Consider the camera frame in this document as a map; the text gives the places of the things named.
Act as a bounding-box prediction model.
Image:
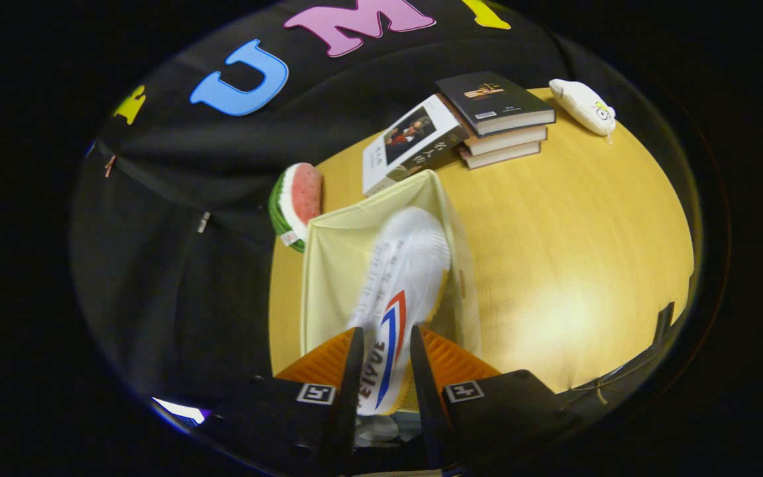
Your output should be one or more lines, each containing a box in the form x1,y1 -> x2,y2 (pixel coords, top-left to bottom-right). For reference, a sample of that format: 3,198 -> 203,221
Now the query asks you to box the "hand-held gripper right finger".
409,324 -> 582,471

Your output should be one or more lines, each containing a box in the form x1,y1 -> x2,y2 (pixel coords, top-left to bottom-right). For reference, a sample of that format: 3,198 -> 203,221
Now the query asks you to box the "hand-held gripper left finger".
206,326 -> 366,476

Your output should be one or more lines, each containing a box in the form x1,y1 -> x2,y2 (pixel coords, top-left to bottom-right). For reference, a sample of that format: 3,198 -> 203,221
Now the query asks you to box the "beige fabric storage box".
300,170 -> 483,415

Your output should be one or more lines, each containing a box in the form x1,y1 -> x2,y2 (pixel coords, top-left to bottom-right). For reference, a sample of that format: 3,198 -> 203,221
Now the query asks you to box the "watermelon slice plush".
268,163 -> 324,253

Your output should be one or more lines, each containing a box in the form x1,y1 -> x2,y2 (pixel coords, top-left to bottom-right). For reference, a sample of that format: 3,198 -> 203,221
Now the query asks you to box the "white portrait cover book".
362,93 -> 470,197

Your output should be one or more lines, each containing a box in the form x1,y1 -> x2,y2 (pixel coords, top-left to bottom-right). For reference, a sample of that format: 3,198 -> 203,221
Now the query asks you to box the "brown cover book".
464,126 -> 548,156
459,141 -> 542,170

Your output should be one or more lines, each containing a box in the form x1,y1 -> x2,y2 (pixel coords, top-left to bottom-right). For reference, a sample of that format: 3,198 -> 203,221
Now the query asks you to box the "black cover book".
435,71 -> 556,138

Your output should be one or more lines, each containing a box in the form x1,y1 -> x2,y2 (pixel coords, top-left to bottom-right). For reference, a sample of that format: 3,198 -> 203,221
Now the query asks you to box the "white plush toy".
548,78 -> 617,140

